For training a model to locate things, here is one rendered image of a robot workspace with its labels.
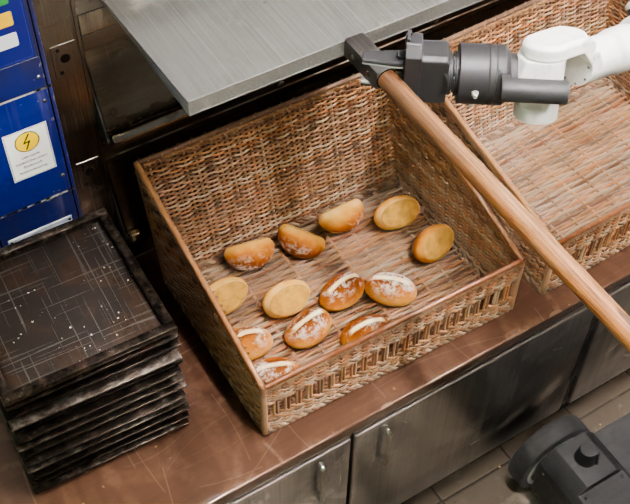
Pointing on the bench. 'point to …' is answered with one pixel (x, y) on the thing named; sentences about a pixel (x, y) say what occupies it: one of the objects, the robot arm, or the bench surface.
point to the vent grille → (41, 229)
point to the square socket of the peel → (353, 47)
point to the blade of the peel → (256, 38)
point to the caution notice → (29, 151)
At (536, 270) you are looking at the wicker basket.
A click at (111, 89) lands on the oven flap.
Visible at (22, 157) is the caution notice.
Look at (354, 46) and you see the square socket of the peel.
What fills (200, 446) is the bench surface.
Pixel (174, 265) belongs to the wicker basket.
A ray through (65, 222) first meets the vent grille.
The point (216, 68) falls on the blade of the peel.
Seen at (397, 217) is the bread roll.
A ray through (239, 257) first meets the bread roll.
